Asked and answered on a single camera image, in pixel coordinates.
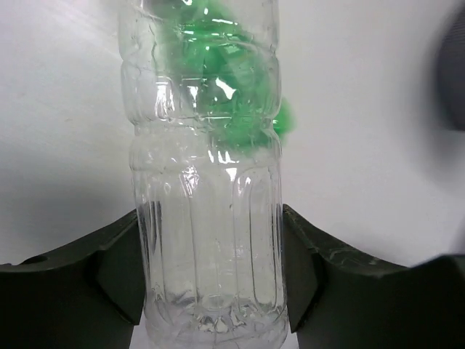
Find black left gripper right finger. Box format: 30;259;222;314
283;206;464;348

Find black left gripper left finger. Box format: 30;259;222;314
1;212;145;349

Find clear ribbed unlabelled bottle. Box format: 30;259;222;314
118;1;288;348

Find green bottle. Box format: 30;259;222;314
150;1;295;151

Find grey mesh waste bin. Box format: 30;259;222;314
434;5;464;132

